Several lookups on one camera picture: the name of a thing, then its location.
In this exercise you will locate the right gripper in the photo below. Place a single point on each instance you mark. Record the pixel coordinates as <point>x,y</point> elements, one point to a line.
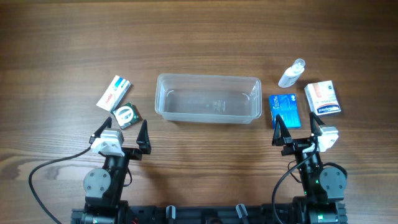
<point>298,146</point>

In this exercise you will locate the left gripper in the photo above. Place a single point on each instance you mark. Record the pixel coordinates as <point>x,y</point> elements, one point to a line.
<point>130,152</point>

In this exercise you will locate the green Zam-Buk box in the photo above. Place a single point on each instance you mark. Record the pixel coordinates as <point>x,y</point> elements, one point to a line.
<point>126,115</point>

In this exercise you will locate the blue medicine box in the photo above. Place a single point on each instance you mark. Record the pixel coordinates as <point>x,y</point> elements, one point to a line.
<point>286,106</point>

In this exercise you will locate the white Hansaplast box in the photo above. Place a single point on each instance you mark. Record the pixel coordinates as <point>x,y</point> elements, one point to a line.
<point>322,98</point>

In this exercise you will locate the white Panadol box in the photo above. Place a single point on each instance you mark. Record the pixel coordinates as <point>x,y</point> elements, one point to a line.
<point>114,94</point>

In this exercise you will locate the white spray bottle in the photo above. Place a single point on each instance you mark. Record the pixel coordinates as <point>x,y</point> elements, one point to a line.
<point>292,74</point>

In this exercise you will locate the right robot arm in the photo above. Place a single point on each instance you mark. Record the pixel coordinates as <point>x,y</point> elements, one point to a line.
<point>323,183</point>

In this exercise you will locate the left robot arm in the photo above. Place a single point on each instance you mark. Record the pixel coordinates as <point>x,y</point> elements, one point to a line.
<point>103,186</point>

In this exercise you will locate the clear plastic container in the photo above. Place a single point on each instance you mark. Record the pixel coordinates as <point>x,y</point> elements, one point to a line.
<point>208,98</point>

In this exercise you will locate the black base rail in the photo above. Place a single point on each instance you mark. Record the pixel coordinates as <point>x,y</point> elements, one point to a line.
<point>205,214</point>

